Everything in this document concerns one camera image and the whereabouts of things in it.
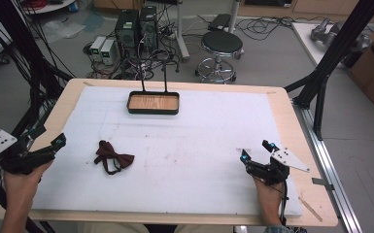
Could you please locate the black metal frame with cables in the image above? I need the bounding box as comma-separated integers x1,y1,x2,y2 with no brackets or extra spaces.
0,0,74,233

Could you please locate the person's left hand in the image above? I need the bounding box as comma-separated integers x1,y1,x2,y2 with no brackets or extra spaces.
2,159,54,212

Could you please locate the black round stool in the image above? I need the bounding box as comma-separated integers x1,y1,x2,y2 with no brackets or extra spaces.
194,30,245,84

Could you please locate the grey desk leg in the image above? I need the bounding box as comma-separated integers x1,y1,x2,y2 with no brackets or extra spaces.
174,0,191,63

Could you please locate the thin wooden stick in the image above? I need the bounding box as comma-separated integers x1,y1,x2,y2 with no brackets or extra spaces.
298,196,323,223

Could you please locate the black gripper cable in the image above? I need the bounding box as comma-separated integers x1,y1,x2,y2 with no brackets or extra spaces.
279,180,289,227

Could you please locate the white foam mat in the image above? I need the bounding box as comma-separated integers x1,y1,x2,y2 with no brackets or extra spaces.
31,84,304,217

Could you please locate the black computer tower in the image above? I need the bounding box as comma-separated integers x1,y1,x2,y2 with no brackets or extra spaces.
114,9,141,60
138,5,159,52

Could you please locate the aluminium rail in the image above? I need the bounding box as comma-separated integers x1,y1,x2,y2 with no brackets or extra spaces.
291,99,364,233

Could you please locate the dark red bow tie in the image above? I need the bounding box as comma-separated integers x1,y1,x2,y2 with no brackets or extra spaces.
93,139,136,176

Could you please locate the white power supply unit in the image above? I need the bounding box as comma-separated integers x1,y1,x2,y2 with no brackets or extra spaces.
99,39,118,66
89,35,108,63

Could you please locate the black stand with wooden tray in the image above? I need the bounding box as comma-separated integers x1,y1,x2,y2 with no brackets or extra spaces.
126,57,181,116

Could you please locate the clear plastic sheet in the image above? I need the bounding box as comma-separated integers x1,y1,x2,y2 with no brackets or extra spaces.
42,19,87,45

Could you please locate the person's right hand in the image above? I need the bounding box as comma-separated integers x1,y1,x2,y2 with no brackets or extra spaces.
253,176,285,210

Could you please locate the black flat box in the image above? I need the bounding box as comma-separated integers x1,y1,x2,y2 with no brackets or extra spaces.
208,13,233,32

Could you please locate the round white table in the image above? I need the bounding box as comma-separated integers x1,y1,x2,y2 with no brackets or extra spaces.
21,0,80,16

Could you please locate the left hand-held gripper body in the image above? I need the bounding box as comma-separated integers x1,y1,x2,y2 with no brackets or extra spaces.
0,128,58,176

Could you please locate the grey robot part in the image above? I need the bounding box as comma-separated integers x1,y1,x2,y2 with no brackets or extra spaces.
309,17,342,47

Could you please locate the wooden table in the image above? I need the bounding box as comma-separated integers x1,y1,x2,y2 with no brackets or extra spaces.
0,78,340,228

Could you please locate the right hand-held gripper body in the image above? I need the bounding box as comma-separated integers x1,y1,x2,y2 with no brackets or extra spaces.
245,147,311,186

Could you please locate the small metal bracket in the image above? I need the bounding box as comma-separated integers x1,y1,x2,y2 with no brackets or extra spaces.
311,177,335,191

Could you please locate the tangle of black floor cables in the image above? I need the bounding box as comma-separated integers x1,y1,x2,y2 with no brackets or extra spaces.
234,15,329,43

